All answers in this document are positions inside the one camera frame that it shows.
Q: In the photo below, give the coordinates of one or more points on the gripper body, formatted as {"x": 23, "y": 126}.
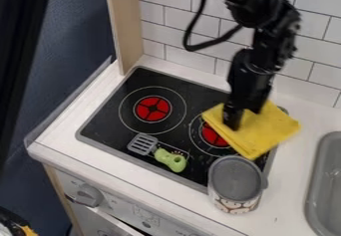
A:
{"x": 251, "y": 84}

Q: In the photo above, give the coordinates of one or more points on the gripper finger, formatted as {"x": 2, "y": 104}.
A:
{"x": 257, "y": 110}
{"x": 233, "y": 118}

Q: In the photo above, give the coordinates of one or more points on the yellow cloth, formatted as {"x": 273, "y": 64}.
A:
{"x": 266, "y": 130}

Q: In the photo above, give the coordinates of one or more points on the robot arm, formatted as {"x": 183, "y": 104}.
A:
{"x": 266, "y": 7}

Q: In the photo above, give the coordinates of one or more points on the toy stove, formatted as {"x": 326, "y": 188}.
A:
{"x": 115, "y": 123}

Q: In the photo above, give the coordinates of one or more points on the grey can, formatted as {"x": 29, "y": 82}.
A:
{"x": 235, "y": 183}

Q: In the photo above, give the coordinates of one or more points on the toy sink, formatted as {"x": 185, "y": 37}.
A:
{"x": 326, "y": 187}

